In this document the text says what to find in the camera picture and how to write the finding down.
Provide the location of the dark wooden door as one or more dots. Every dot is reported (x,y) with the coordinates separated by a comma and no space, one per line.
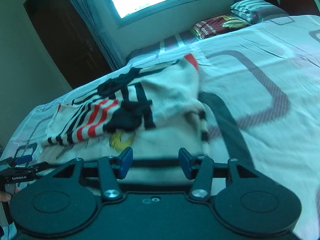
(68,40)

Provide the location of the white patterned bed sheet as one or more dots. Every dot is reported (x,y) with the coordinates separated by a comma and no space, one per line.
(260,90)

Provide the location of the white red black striped sweater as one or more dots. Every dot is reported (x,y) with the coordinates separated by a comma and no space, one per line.
(155,110)

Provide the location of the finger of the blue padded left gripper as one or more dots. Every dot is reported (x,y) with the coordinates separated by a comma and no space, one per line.
(14,161)

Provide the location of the striped mattress cover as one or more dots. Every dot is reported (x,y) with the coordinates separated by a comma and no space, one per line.
(170,43)

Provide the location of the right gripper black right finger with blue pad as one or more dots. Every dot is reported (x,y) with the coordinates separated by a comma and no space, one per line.
(200,170)

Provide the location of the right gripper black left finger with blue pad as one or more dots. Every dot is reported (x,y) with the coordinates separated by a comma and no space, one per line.
(110,169)

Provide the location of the red yellow folded blanket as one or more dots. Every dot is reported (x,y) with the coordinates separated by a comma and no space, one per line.
(217,25)

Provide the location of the person's left hand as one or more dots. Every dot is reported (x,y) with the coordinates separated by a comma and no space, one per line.
(6,197)

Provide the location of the grey blue curtain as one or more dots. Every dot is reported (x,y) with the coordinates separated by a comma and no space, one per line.
(90,15)

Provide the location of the grey striped pillow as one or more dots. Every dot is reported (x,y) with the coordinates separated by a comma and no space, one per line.
(256,11)

